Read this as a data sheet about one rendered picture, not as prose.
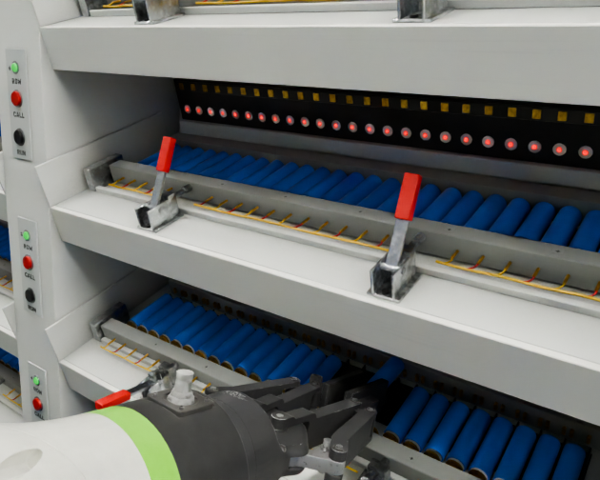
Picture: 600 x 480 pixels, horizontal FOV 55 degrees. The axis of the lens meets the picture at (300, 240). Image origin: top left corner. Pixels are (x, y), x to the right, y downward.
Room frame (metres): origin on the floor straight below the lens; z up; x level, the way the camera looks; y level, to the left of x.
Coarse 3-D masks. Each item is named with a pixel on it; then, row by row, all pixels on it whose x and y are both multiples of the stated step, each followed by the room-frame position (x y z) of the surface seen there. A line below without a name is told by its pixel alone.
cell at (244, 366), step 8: (272, 336) 0.62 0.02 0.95; (264, 344) 0.61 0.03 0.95; (272, 344) 0.61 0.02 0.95; (256, 352) 0.59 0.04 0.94; (264, 352) 0.60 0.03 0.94; (248, 360) 0.58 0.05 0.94; (256, 360) 0.59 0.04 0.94; (240, 368) 0.58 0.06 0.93; (248, 368) 0.57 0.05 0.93; (248, 376) 0.57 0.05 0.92
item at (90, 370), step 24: (120, 288) 0.72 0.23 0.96; (144, 288) 0.75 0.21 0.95; (168, 288) 0.78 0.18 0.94; (72, 312) 0.66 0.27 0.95; (96, 312) 0.69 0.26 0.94; (120, 312) 0.70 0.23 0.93; (216, 312) 0.71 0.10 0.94; (48, 336) 0.63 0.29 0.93; (72, 336) 0.66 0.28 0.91; (96, 336) 0.67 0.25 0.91; (288, 336) 0.64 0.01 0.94; (72, 360) 0.64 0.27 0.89; (96, 360) 0.64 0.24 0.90; (120, 360) 0.63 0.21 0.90; (72, 384) 0.64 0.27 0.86; (96, 384) 0.60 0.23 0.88; (120, 384) 0.59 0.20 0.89; (408, 384) 0.55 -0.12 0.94; (480, 408) 0.51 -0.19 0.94
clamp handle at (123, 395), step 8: (152, 376) 0.56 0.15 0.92; (144, 384) 0.56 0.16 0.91; (152, 384) 0.56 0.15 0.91; (120, 392) 0.53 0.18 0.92; (128, 392) 0.53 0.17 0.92; (136, 392) 0.54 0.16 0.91; (104, 400) 0.51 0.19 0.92; (112, 400) 0.52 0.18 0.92; (120, 400) 0.52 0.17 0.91; (96, 408) 0.51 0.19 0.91; (104, 408) 0.51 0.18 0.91
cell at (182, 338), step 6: (210, 312) 0.68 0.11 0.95; (198, 318) 0.67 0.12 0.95; (204, 318) 0.67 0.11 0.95; (210, 318) 0.67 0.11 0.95; (192, 324) 0.66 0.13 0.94; (198, 324) 0.66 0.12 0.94; (204, 324) 0.66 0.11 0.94; (186, 330) 0.65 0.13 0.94; (192, 330) 0.65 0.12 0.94; (198, 330) 0.65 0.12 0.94; (180, 336) 0.64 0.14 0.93; (186, 336) 0.64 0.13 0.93; (192, 336) 0.64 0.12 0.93; (180, 342) 0.63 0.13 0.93; (186, 342) 0.63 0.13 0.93
